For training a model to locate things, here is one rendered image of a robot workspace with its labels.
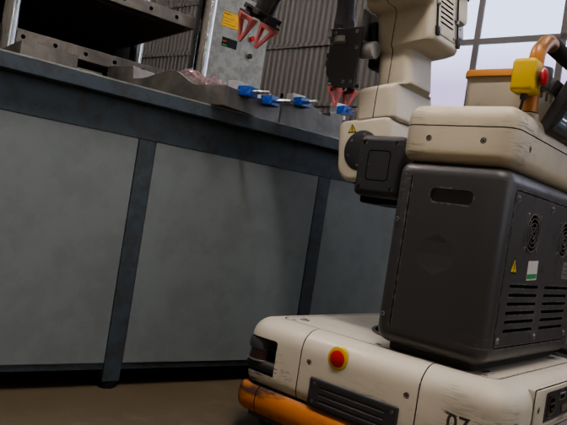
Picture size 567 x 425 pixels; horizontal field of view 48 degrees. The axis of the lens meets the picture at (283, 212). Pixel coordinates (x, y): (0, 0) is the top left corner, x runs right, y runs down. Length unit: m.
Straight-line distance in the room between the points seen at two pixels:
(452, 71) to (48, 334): 3.19
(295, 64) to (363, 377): 3.82
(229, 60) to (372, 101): 1.38
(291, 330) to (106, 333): 0.52
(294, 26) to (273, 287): 3.34
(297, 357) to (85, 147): 0.74
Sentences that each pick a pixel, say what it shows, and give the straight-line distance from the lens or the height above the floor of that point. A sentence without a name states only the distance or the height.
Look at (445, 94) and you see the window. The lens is 4.27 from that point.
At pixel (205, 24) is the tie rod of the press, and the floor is 1.25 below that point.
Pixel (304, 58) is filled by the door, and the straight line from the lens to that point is 4.96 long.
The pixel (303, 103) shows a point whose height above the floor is 0.88.
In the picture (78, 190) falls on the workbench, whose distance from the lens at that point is 1.70.
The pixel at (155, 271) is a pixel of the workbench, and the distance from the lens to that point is 1.81.
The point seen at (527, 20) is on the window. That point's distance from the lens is 4.20.
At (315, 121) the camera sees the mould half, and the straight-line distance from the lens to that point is 2.11.
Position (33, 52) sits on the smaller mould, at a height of 0.85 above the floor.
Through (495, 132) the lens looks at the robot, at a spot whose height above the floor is 0.75.
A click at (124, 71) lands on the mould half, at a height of 0.89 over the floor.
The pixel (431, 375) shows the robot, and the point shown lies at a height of 0.26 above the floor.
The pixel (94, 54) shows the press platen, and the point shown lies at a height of 1.02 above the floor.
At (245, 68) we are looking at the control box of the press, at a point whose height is 1.16.
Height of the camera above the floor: 0.53
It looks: level
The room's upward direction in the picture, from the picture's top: 9 degrees clockwise
